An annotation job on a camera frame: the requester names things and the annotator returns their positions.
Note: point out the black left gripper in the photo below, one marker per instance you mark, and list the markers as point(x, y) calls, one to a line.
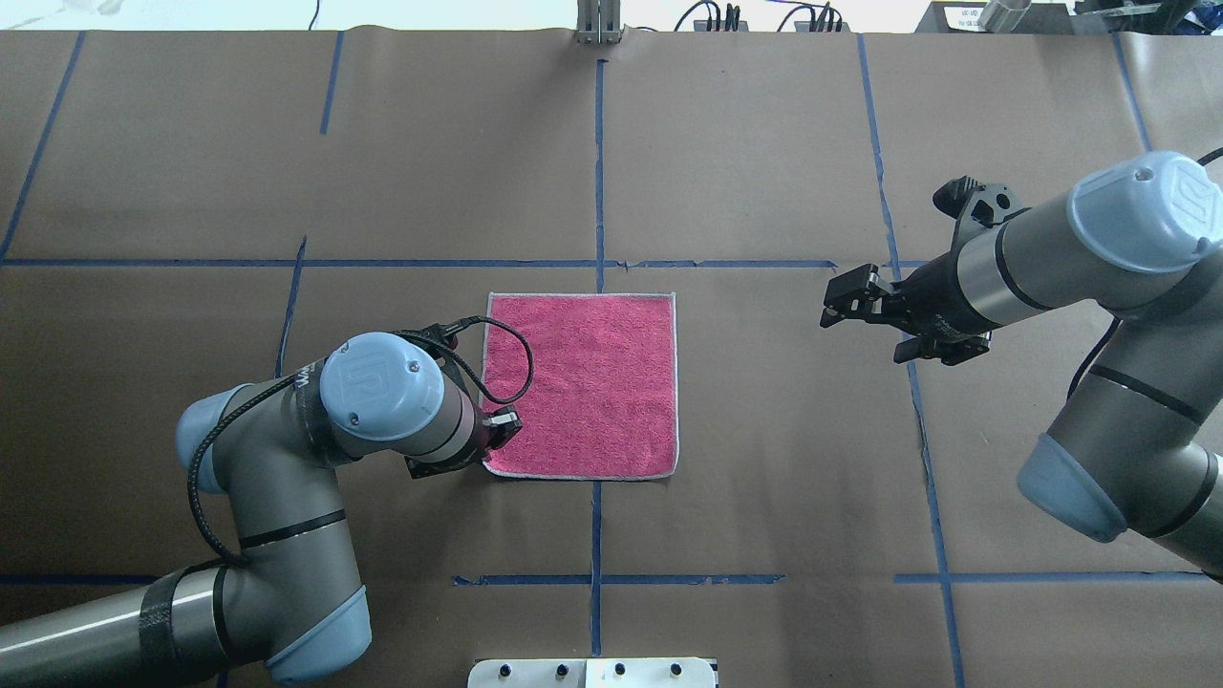
point(502, 426)

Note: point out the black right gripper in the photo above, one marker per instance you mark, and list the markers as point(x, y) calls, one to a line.
point(933, 298)

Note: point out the pink towel with grey edge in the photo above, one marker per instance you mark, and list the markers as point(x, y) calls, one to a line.
point(603, 403)

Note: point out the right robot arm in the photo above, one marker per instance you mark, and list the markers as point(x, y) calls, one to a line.
point(1141, 240)

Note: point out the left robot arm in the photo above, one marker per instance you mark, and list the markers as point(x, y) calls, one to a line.
point(283, 588)

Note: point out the grey equipment box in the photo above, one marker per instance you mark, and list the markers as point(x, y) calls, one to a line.
point(1190, 18)

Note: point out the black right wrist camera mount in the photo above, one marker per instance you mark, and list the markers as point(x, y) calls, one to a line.
point(980, 212)

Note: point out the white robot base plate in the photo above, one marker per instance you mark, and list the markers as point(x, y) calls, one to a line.
point(658, 671)

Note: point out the black cable plugs right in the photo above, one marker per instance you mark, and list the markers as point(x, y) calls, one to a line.
point(812, 17)

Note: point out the black cable plugs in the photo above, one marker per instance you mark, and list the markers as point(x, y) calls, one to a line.
point(712, 17)
point(812, 17)

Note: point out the black cable plugs left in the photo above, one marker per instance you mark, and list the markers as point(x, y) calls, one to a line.
point(712, 17)

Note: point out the aluminium camera post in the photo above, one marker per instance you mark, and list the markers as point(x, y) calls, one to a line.
point(598, 22)

